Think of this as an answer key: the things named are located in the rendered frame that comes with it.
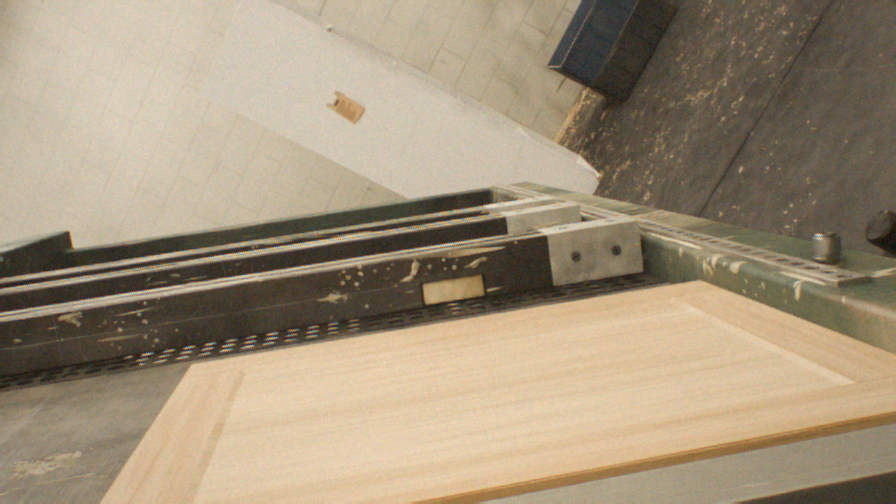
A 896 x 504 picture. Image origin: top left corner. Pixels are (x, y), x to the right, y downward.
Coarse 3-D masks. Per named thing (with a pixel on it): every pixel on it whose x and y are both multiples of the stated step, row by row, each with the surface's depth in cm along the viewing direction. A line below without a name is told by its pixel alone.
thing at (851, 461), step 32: (768, 448) 44; (800, 448) 44; (832, 448) 43; (864, 448) 42; (608, 480) 43; (640, 480) 42; (672, 480) 42; (704, 480) 41; (736, 480) 41; (768, 480) 41; (800, 480) 40; (832, 480) 40; (864, 480) 40
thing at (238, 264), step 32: (448, 224) 137; (480, 224) 137; (512, 224) 138; (544, 224) 139; (224, 256) 137; (256, 256) 133; (288, 256) 134; (320, 256) 135; (352, 256) 135; (32, 288) 130; (64, 288) 130; (96, 288) 131; (128, 288) 131
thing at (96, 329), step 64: (384, 256) 112; (448, 256) 109; (512, 256) 110; (576, 256) 111; (640, 256) 112; (0, 320) 103; (64, 320) 104; (128, 320) 105; (192, 320) 106; (256, 320) 107; (320, 320) 108
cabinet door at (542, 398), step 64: (512, 320) 89; (576, 320) 86; (640, 320) 83; (704, 320) 79; (768, 320) 75; (192, 384) 81; (256, 384) 79; (320, 384) 76; (384, 384) 73; (448, 384) 71; (512, 384) 68; (576, 384) 66; (640, 384) 64; (704, 384) 62; (768, 384) 60; (832, 384) 59; (192, 448) 63; (256, 448) 62; (320, 448) 60; (384, 448) 58; (448, 448) 57; (512, 448) 54; (576, 448) 53; (640, 448) 52; (704, 448) 50
